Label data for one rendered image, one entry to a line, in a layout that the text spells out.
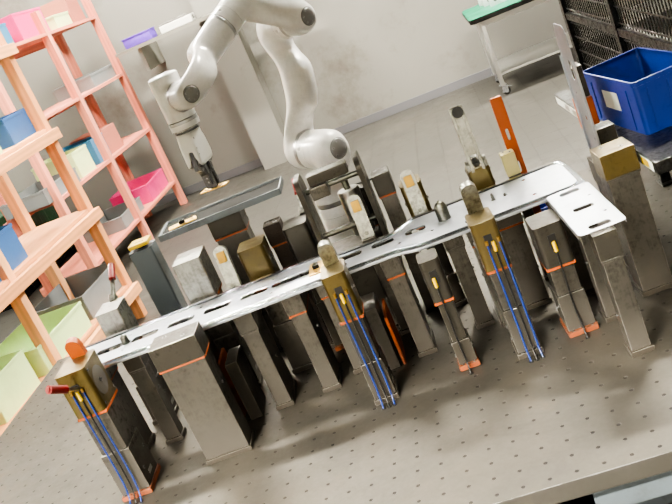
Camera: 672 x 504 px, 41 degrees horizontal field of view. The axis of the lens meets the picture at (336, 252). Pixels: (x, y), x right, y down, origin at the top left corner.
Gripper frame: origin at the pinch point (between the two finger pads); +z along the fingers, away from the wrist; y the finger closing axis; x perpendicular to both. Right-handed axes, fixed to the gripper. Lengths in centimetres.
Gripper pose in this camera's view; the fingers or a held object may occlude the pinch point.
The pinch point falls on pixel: (210, 179)
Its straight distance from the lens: 252.9
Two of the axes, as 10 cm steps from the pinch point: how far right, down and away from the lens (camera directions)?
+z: 3.8, 8.7, 3.1
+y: -1.7, 3.9, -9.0
